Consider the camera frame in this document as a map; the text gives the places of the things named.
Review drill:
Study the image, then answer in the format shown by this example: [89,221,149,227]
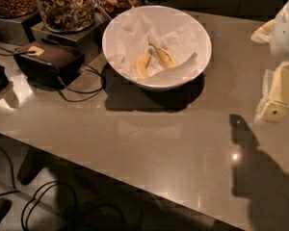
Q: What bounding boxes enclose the metal stand under jar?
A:
[32,13,108,63]
[0,12,41,46]

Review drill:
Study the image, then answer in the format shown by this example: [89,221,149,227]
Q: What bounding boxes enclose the glass jar of mixed nuts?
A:
[37,0,94,33]

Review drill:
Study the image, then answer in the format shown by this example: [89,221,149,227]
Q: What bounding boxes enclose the white ceramic bowl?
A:
[101,5,213,92]

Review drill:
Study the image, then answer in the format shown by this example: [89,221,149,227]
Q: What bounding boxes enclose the black box device with label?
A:
[13,41,85,90]

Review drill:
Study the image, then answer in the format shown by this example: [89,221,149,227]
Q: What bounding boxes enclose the metal stand under left jar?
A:
[0,12,41,46]

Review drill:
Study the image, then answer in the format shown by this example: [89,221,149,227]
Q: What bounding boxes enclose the white paper napkin liner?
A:
[107,11,199,86]

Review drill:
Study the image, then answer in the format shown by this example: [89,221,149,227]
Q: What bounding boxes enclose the black cables on floor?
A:
[0,141,129,231]

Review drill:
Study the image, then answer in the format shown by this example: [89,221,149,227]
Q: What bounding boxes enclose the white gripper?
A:
[250,0,289,123]

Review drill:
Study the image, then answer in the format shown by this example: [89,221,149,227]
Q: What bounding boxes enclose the yellow banana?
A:
[150,43,177,69]
[135,52,151,79]

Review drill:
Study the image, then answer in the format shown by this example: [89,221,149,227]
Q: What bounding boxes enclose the black cable on table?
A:
[0,39,106,103]

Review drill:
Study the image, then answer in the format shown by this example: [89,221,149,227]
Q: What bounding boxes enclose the metal stand under middle jar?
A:
[32,13,108,63]

